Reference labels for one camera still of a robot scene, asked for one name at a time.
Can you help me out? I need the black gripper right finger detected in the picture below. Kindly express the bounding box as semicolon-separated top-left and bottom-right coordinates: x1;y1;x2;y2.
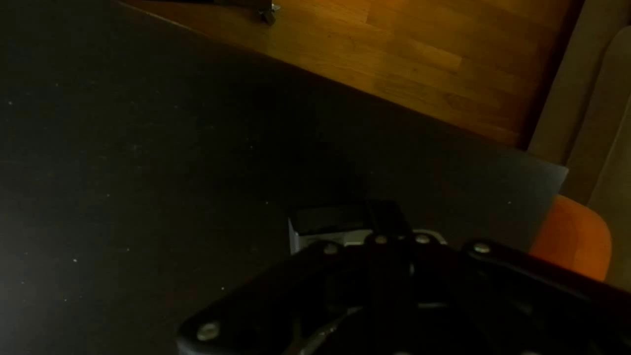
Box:
400;223;631;355

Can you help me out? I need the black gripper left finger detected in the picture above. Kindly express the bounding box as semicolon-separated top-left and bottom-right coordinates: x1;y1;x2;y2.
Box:
175;200;404;355

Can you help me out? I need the orange sofa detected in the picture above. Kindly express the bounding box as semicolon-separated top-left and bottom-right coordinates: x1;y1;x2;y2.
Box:
528;194;615;284

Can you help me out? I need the black square side table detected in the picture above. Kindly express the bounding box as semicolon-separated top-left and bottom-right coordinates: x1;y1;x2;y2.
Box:
0;0;570;355

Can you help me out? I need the black caster wheel frame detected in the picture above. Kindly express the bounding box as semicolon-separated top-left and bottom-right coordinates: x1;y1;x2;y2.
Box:
175;0;280;26

